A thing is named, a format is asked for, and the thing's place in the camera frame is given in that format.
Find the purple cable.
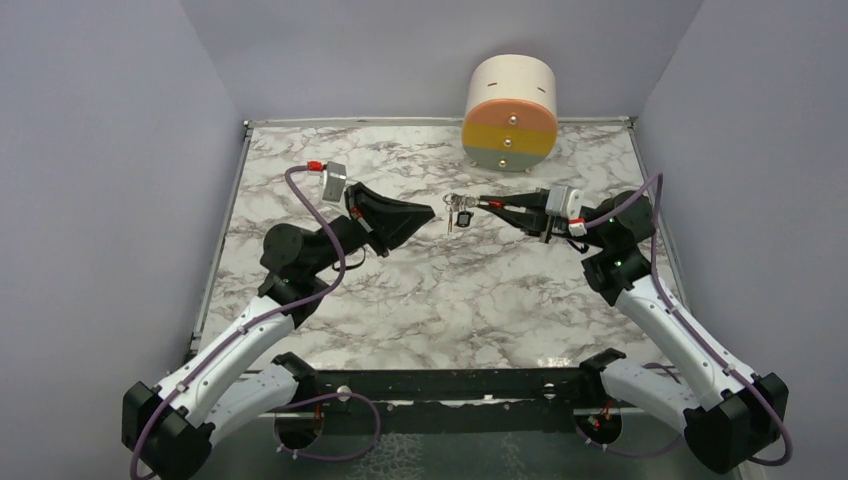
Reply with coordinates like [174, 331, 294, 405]
[582, 173, 795, 468]
[129, 165, 382, 480]

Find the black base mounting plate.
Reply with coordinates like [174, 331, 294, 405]
[272, 349, 625, 436]

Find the silver spiral keyring holder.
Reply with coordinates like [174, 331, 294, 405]
[442, 193, 479, 234]

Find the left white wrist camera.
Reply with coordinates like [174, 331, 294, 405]
[306, 160, 347, 203]

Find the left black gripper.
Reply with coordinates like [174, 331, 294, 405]
[306, 182, 435, 276]

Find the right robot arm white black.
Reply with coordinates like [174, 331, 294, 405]
[470, 185, 794, 474]

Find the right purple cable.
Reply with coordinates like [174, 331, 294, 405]
[582, 173, 795, 468]

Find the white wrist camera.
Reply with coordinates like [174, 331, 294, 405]
[545, 184, 587, 237]
[306, 160, 347, 203]

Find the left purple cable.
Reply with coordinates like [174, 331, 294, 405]
[129, 165, 382, 480]

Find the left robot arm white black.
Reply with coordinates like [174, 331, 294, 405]
[121, 183, 435, 479]

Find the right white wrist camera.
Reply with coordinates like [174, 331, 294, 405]
[545, 184, 587, 237]

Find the round tricolour drawer box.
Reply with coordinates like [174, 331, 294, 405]
[461, 54, 559, 172]

